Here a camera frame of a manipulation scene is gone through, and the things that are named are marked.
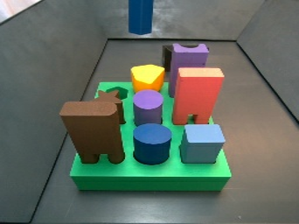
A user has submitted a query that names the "dark blue hexagon block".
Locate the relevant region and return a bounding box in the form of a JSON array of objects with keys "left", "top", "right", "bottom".
[{"left": 128, "top": 0, "right": 154, "bottom": 35}]

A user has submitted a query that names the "green shape sorter board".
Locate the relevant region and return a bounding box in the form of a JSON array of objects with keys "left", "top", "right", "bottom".
[{"left": 69, "top": 81, "right": 230, "bottom": 191}]

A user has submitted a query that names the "purple cylinder block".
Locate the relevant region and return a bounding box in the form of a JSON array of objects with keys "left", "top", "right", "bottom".
[{"left": 133, "top": 89, "right": 164, "bottom": 126}]

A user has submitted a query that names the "dark blue cylinder block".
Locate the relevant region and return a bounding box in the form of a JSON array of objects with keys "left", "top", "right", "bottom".
[{"left": 133, "top": 123, "right": 172, "bottom": 165}]

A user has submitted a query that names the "brown star block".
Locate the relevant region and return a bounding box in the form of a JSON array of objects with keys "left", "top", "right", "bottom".
[{"left": 94, "top": 90, "right": 126, "bottom": 124}]

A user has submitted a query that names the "yellow pentagon block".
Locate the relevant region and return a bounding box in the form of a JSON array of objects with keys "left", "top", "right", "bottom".
[{"left": 130, "top": 65, "right": 164, "bottom": 92}]

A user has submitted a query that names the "brown arch block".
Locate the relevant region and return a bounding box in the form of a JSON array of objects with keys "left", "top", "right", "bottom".
[{"left": 59, "top": 101, "right": 125, "bottom": 164}]

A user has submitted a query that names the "red arch block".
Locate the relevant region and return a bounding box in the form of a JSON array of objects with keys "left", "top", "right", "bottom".
[{"left": 172, "top": 67, "right": 224, "bottom": 125}]

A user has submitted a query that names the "light blue cube block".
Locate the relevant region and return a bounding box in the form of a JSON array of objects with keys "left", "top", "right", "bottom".
[{"left": 180, "top": 124, "right": 225, "bottom": 164}]

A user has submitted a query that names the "purple notched block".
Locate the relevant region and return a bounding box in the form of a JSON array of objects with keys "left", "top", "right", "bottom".
[{"left": 168, "top": 44, "right": 209, "bottom": 97}]

